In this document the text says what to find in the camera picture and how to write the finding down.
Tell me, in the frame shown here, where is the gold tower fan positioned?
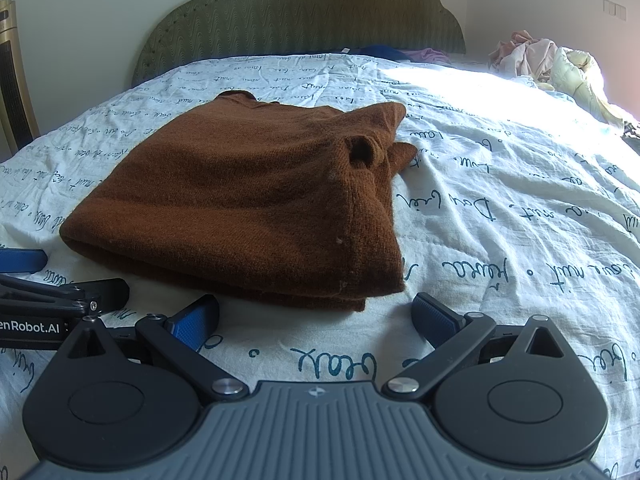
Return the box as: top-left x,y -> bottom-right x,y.
0,0 -> 41,153

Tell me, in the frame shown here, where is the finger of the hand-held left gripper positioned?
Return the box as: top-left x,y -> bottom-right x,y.
0,247 -> 49,276
0,275 -> 131,319

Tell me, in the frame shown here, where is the pile of pale clothes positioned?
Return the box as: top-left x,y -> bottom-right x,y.
542,47 -> 636,128

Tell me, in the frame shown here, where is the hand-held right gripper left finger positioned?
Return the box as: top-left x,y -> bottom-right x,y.
65,294 -> 250,404

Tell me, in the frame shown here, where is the green padded headboard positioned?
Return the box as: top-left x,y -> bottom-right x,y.
131,0 -> 467,88

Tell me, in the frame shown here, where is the purple cloth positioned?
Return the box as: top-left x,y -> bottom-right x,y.
400,48 -> 451,65

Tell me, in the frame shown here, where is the pink clothes pile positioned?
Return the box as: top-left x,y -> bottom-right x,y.
489,30 -> 558,81

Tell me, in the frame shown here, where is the blue cloth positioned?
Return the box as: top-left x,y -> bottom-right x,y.
360,45 -> 411,61

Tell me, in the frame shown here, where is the brown knit sweater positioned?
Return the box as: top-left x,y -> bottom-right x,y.
59,90 -> 418,313

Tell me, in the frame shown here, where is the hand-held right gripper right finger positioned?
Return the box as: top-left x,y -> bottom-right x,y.
382,292 -> 568,404

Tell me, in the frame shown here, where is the white printed bed sheet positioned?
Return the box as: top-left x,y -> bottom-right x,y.
0,52 -> 640,480

